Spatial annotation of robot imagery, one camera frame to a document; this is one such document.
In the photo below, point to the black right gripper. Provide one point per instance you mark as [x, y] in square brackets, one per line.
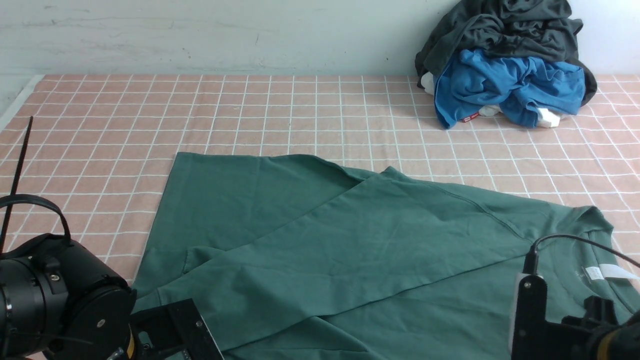
[532, 337]

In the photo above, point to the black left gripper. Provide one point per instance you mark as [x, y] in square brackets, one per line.
[175, 331]

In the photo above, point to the green long sleeve shirt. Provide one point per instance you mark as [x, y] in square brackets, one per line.
[297, 258]

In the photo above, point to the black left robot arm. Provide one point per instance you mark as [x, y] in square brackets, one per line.
[58, 299]

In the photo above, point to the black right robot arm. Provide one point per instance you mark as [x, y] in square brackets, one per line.
[625, 345]

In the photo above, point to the pink checkered tablecloth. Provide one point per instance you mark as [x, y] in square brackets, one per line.
[102, 146]

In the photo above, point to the blue crumpled garment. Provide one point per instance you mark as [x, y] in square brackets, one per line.
[518, 85]

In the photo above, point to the dark grey crumpled garment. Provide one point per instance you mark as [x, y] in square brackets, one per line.
[507, 28]

